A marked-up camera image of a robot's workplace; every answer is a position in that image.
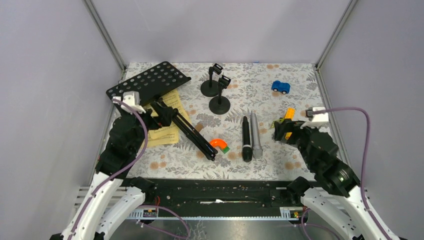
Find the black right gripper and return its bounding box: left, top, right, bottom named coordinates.
left=272, top=117, right=320, bottom=169

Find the black microphone stand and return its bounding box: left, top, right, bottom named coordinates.
left=200, top=63, right=223, bottom=97

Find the green toy brick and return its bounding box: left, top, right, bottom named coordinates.
left=221, top=146, right=230, bottom=154

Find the wooden block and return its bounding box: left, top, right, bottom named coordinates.
left=194, top=122, right=204, bottom=132

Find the blue toy car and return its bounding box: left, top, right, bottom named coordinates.
left=271, top=80, right=291, bottom=95

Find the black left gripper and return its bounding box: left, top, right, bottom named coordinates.
left=123, top=101, right=173, bottom=153

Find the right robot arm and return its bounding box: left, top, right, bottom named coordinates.
left=273, top=119, right=400, bottom=240

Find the floral table mat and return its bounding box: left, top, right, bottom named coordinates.
left=128, top=63, right=323, bottom=181

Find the black round stand base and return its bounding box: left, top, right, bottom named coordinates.
left=209, top=75, right=231, bottom=115

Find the yellow orange toy cylinder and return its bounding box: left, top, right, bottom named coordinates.
left=285, top=132, right=292, bottom=140

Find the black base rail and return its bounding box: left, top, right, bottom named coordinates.
left=144, top=178, right=303, bottom=218

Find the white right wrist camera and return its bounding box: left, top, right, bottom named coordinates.
left=300, top=106, right=329, bottom=129

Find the yellow sheet music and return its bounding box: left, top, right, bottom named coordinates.
left=139, top=89, right=192, bottom=149

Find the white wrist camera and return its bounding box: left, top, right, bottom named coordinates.
left=300, top=106, right=329, bottom=129
left=112, top=91, right=147, bottom=114

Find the black microphone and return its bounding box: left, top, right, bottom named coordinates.
left=242, top=116, right=253, bottom=162

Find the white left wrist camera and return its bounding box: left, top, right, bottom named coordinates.
left=112, top=91, right=147, bottom=114

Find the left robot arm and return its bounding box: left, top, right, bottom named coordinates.
left=50, top=103, right=175, bottom=240

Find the black music stand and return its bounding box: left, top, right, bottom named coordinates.
left=106, top=61, right=218, bottom=161

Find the silver microphone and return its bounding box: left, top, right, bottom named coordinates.
left=250, top=111, right=263, bottom=159

